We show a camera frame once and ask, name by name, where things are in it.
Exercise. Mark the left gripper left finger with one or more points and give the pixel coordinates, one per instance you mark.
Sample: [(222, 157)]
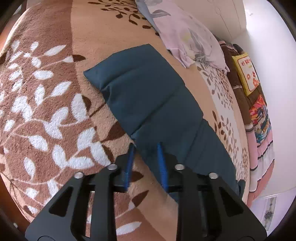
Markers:
[(83, 209)]

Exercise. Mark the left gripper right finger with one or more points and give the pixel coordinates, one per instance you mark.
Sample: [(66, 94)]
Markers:
[(208, 209)]

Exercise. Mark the dark teal quilted jacket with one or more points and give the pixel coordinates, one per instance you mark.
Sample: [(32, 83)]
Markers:
[(155, 108)]

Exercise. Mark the white wardrobe with ornament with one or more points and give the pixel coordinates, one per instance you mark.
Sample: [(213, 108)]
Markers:
[(271, 210)]

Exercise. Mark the brown pink striped blanket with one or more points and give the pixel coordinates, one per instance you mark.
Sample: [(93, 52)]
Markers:
[(261, 158)]

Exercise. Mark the floral beige brown bedspread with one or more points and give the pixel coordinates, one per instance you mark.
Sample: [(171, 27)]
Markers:
[(54, 123)]

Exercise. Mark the colourful patterned cushion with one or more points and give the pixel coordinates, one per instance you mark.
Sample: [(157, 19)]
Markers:
[(260, 120)]

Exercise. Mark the yellow flower cushion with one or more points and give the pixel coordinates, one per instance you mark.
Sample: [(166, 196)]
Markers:
[(246, 72)]

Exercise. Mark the lilac floral pillow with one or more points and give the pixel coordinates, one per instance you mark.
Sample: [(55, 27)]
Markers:
[(188, 40)]

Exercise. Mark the cream padded headboard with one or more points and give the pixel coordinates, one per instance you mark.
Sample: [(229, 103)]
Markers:
[(224, 18)]

